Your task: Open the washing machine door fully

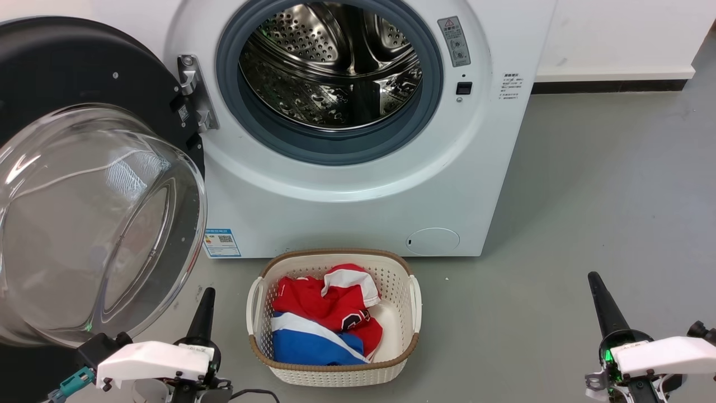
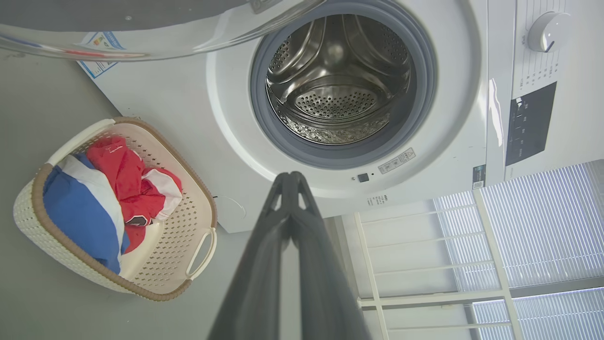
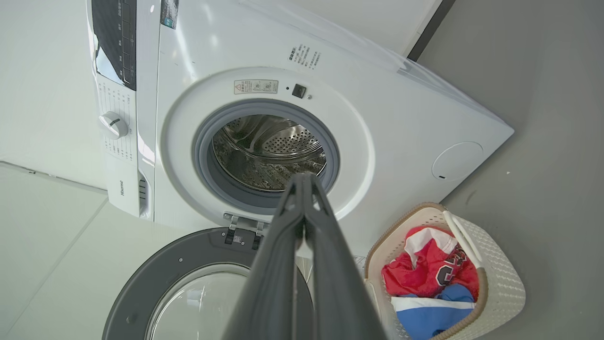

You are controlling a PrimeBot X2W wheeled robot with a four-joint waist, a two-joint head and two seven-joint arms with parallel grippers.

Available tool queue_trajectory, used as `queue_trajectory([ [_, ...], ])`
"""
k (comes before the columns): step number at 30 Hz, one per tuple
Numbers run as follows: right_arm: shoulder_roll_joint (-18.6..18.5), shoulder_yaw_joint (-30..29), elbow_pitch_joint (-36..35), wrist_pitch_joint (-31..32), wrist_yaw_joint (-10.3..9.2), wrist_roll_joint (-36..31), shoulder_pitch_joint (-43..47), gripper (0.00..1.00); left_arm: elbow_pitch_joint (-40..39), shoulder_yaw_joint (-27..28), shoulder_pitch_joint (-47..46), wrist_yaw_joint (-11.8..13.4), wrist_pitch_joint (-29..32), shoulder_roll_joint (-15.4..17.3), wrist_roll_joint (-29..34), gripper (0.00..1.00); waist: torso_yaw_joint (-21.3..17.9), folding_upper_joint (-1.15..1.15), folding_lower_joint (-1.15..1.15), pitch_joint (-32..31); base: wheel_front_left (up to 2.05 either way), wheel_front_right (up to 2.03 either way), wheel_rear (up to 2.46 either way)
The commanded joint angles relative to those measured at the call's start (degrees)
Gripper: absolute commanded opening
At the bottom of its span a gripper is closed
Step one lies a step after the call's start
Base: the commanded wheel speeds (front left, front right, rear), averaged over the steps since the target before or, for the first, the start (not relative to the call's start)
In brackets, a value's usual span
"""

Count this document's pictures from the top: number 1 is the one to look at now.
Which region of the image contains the metal door hinge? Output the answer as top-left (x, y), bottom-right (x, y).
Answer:
top-left (177, 54), bottom-right (220, 133)

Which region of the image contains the thin black cable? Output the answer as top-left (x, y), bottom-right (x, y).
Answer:
top-left (229, 388), bottom-right (280, 403)

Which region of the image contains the beige perforated laundry basket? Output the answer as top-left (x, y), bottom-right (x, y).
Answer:
top-left (246, 249), bottom-right (422, 388)

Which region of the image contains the blue and white garment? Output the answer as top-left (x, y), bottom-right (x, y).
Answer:
top-left (271, 311), bottom-right (370, 366)

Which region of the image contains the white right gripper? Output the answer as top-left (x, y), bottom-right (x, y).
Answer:
top-left (585, 271), bottom-right (716, 403)

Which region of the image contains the round white filter cover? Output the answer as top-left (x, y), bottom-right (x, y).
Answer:
top-left (406, 227), bottom-right (461, 257)

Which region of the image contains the steel washer drum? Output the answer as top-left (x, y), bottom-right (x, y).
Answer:
top-left (239, 2), bottom-right (423, 130)

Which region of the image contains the black round washer door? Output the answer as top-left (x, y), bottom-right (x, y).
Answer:
top-left (0, 16), bottom-right (209, 348)

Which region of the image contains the blue energy label sticker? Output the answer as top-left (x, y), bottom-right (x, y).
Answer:
top-left (202, 228), bottom-right (242, 258)

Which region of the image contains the teal cable connector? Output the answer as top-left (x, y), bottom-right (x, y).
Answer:
top-left (48, 368), bottom-right (96, 403)

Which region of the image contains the red and white garment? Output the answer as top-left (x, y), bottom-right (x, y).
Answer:
top-left (272, 263), bottom-right (384, 359)

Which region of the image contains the grey warning sticker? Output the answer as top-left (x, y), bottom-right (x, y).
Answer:
top-left (437, 16), bottom-right (472, 68)

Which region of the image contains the white front-load washing machine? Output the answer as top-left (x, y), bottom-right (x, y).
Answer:
top-left (92, 0), bottom-right (560, 259)

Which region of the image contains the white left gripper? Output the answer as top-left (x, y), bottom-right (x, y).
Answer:
top-left (96, 288), bottom-right (233, 403)

